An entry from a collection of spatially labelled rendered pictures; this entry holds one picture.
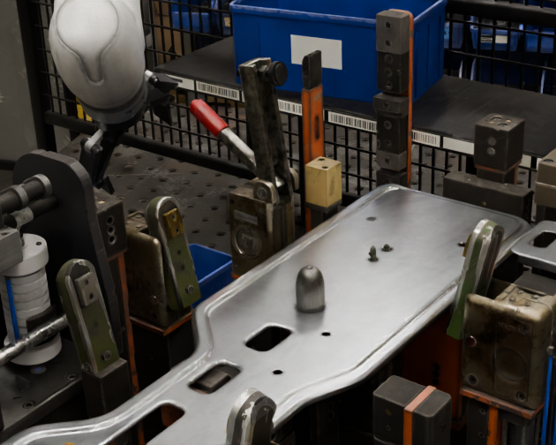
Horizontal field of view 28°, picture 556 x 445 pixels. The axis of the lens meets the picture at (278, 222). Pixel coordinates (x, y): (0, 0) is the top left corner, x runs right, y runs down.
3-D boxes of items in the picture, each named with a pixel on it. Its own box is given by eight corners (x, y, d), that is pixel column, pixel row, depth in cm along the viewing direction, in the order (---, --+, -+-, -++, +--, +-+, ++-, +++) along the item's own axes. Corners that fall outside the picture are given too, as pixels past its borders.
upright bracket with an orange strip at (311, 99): (317, 393, 158) (308, 56, 135) (310, 390, 158) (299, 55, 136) (329, 383, 160) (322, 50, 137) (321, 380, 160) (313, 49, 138)
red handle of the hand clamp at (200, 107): (274, 189, 132) (184, 101, 136) (266, 200, 134) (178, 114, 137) (294, 177, 135) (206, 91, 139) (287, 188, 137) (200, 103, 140)
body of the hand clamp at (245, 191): (278, 439, 148) (267, 203, 133) (238, 422, 152) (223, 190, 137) (304, 417, 153) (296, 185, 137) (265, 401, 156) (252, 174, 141)
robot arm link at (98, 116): (158, 68, 137) (163, 87, 143) (101, 28, 139) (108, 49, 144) (112, 124, 135) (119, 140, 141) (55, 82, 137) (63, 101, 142)
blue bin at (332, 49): (409, 109, 165) (409, 24, 159) (231, 83, 178) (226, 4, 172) (447, 75, 178) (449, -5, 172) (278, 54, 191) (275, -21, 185)
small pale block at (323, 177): (331, 411, 154) (326, 170, 137) (311, 403, 155) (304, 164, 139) (345, 399, 156) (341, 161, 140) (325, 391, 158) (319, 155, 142)
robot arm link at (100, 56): (152, 111, 135) (147, 14, 139) (137, 56, 120) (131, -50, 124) (63, 117, 135) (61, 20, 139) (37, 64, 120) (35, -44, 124)
